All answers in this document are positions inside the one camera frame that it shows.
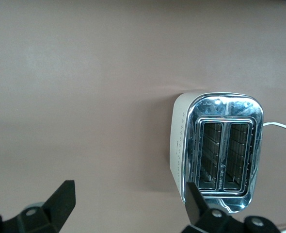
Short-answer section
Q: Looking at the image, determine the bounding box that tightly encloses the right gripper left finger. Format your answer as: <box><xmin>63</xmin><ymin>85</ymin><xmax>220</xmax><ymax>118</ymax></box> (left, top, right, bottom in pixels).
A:
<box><xmin>0</xmin><ymin>180</ymin><xmax>76</xmax><ymax>233</ymax></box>

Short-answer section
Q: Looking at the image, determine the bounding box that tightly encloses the white toaster power cable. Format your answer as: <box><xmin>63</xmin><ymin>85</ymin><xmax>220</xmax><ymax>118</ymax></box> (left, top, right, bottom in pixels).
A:
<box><xmin>263</xmin><ymin>121</ymin><xmax>286</xmax><ymax>233</ymax></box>

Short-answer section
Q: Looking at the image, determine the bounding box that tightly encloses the cream and chrome toaster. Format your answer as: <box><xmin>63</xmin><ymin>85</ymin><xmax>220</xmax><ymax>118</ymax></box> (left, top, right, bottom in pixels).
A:
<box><xmin>169</xmin><ymin>91</ymin><xmax>265</xmax><ymax>214</ymax></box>

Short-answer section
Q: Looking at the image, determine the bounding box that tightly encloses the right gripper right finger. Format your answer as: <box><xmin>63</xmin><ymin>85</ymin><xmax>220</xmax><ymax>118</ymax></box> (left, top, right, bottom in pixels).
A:
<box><xmin>181</xmin><ymin>181</ymin><xmax>282</xmax><ymax>233</ymax></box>

